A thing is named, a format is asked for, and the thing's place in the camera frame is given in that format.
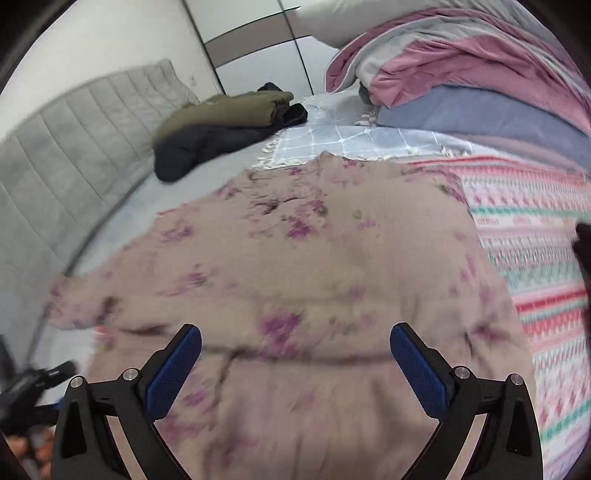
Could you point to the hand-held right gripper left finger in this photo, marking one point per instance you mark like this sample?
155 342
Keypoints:
173 374

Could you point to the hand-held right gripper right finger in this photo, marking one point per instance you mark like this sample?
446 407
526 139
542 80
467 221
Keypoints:
418 374

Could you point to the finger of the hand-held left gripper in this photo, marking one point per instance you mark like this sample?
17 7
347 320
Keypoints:
57 370

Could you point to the beige floral knit garment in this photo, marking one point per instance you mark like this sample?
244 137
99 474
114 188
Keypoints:
323 258

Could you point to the pink teal patterned blanket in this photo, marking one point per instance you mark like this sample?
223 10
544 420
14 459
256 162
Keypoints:
531 230

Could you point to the black clothing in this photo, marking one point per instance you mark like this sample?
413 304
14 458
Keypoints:
584 249

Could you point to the grey quilted headboard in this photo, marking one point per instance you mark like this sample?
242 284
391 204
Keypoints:
69 161

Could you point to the dark puffer jacket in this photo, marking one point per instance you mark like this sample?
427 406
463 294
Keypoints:
194 147

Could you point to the grey checked fringed throw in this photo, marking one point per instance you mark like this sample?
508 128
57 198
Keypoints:
351 138

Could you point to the pale pink folded blanket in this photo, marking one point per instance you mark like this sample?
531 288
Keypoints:
531 147

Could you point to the olive jacket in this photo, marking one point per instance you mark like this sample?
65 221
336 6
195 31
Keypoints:
221 113

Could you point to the blue folded blanket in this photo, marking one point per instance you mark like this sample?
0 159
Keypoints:
461 110

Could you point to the stack of folded blankets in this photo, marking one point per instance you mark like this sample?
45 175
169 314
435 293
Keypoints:
438 60

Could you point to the white sliding-door wardrobe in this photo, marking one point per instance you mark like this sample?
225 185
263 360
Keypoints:
258 60

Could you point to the white pillow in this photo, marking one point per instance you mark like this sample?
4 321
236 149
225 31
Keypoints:
332 18

